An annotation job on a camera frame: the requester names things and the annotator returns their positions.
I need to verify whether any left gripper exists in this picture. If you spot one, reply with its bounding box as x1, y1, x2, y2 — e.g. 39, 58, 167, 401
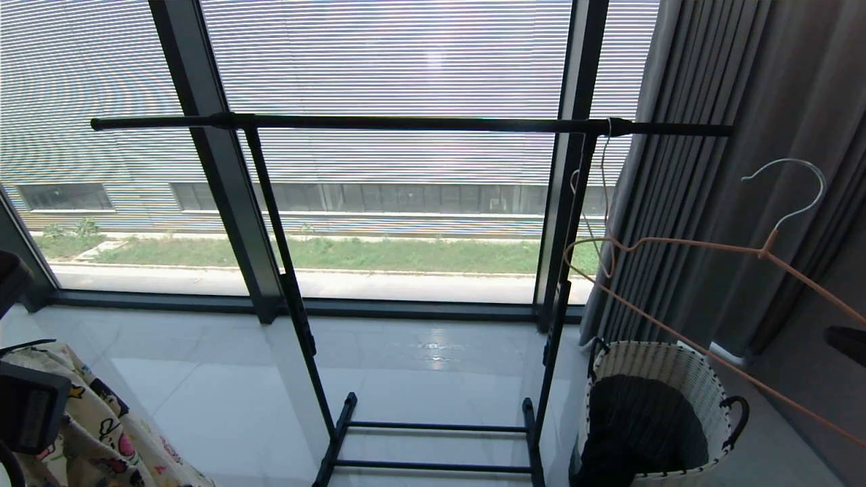
0, 362, 72, 456

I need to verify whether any cream printed garment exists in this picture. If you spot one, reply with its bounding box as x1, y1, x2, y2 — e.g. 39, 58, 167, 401
0, 341, 219, 487

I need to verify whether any pink clothes hanger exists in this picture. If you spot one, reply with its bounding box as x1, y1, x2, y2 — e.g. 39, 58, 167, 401
562, 158, 866, 451
570, 132, 615, 280

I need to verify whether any black clothes rack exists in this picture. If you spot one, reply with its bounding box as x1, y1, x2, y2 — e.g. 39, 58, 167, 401
90, 112, 735, 487

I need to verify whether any white laundry basket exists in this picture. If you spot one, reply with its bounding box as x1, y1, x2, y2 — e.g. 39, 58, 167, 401
572, 337, 751, 487

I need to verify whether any black garment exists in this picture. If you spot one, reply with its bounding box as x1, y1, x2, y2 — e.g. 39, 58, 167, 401
575, 433, 650, 487

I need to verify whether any grey curtain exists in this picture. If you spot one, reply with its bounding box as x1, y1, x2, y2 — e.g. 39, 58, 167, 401
580, 0, 866, 361

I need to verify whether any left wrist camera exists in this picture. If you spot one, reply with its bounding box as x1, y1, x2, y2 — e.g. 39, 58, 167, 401
0, 250, 35, 320

